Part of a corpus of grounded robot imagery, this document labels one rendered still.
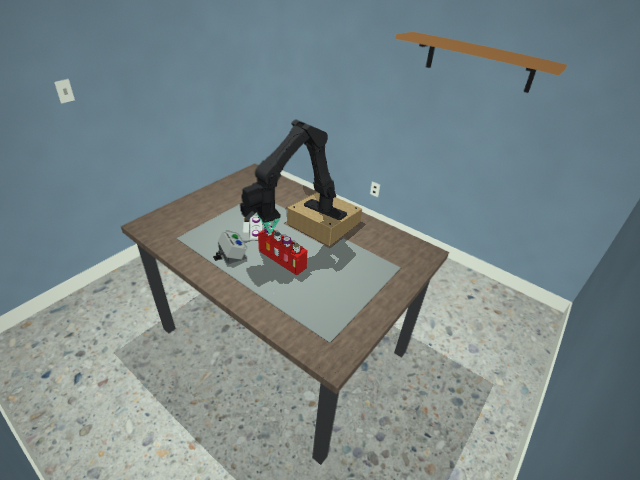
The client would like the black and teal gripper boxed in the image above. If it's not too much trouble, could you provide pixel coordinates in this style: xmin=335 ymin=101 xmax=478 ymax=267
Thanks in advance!
xmin=257 ymin=200 xmax=281 ymax=233

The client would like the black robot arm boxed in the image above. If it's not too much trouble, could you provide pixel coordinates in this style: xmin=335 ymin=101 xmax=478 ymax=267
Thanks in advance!
xmin=240 ymin=120 xmax=347 ymax=220

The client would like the pale grey flat mat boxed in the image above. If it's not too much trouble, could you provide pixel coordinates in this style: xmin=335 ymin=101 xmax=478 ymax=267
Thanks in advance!
xmin=177 ymin=204 xmax=401 ymax=343

